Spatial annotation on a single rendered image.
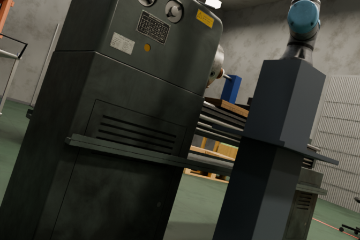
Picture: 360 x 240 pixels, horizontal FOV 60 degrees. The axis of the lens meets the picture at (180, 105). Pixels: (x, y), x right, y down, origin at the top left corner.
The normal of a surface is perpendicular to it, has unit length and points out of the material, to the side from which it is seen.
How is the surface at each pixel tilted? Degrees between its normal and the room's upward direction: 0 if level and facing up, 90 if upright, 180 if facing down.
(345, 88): 90
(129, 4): 90
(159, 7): 90
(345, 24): 90
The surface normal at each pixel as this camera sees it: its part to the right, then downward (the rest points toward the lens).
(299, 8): -0.40, -0.06
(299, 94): 0.56, 0.11
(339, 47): -0.77, -0.28
